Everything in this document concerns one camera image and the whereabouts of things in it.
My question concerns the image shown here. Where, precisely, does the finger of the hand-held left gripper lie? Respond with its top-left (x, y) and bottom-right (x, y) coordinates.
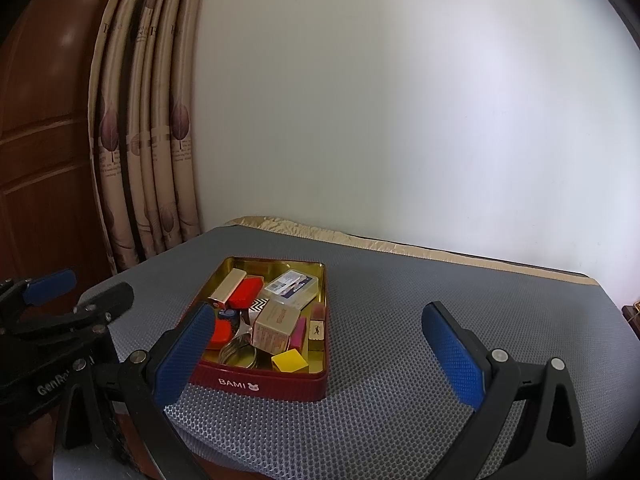
top-left (9, 281), bottom-right (135, 339)
top-left (0, 268), bottom-right (78, 322)

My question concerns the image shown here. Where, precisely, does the silver metal clip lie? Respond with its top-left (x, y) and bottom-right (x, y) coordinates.
top-left (218, 310), bottom-right (261, 370)

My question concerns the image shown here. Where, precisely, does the red tin box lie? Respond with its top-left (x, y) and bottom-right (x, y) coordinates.
top-left (180, 256), bottom-right (331, 403)

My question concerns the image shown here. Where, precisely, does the brown wooden wardrobe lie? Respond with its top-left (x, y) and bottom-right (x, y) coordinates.
top-left (0, 0), bottom-right (136, 306)

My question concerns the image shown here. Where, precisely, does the beige leaf print curtain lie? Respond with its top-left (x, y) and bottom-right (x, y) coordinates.
top-left (87, 0), bottom-right (206, 273)

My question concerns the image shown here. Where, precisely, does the clear plastic case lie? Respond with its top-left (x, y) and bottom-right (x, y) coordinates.
top-left (263, 269), bottom-right (321, 311)

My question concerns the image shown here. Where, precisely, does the brown red cardboard box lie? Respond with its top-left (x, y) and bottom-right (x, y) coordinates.
top-left (251, 299), bottom-right (302, 352)

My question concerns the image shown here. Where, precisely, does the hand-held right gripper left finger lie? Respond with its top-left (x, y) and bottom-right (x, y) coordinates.
top-left (60, 302), bottom-right (217, 480)

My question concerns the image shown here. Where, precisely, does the yellow cube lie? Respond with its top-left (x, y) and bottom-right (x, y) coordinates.
top-left (271, 350), bottom-right (308, 375)

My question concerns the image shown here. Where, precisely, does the maroon gold bar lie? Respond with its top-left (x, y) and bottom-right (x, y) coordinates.
top-left (309, 304), bottom-right (327, 353)

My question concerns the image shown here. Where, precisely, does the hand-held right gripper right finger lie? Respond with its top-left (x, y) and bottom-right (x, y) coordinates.
top-left (421, 301), bottom-right (588, 480)

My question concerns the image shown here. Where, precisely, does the rounded red block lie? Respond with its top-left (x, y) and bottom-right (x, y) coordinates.
top-left (207, 320), bottom-right (235, 351)

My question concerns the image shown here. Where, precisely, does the beige gold bar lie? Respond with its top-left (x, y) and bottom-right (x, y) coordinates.
top-left (207, 268), bottom-right (247, 311)

